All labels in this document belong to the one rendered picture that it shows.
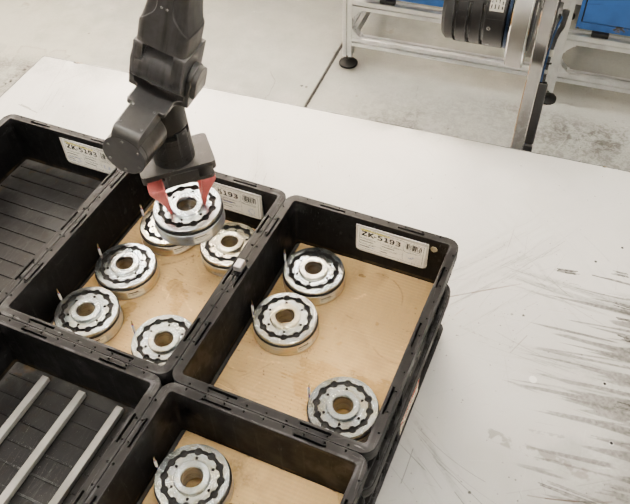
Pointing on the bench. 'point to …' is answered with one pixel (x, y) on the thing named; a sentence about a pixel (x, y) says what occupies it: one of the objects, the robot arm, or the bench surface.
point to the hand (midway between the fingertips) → (186, 202)
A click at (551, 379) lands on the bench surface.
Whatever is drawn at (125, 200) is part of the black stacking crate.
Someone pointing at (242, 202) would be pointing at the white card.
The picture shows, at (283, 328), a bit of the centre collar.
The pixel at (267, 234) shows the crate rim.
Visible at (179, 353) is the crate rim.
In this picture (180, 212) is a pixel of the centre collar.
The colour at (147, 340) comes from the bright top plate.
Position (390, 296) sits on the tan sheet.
